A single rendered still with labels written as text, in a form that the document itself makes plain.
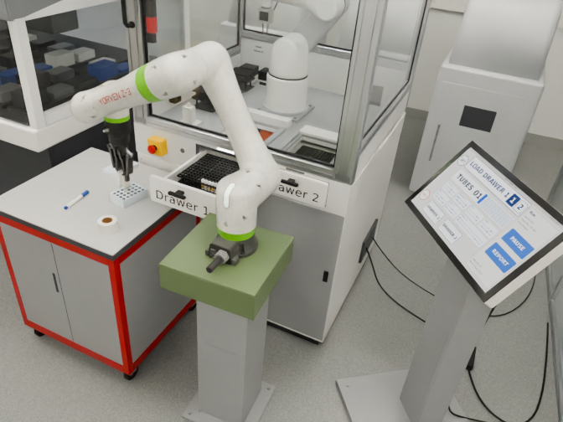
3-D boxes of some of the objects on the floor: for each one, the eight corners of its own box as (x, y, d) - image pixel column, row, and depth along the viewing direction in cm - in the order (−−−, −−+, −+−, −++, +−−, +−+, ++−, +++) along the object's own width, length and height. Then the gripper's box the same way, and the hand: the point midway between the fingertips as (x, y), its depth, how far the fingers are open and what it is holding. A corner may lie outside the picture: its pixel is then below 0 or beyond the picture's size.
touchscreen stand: (372, 481, 190) (441, 283, 133) (335, 383, 226) (377, 194, 169) (486, 458, 201) (594, 266, 145) (434, 368, 237) (503, 187, 181)
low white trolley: (131, 392, 214) (112, 254, 172) (24, 338, 233) (-17, 203, 191) (204, 307, 259) (203, 182, 217) (109, 268, 278) (91, 146, 236)
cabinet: (322, 353, 240) (348, 218, 195) (148, 281, 271) (136, 151, 227) (376, 248, 313) (403, 132, 269) (234, 201, 345) (237, 91, 301)
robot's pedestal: (247, 446, 198) (256, 310, 155) (181, 418, 206) (173, 280, 164) (276, 388, 221) (291, 255, 179) (215, 364, 229) (217, 233, 187)
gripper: (97, 129, 186) (105, 183, 199) (123, 141, 179) (129, 197, 192) (113, 123, 191) (120, 177, 204) (140, 136, 184) (144, 190, 197)
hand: (123, 179), depth 196 cm, fingers closed
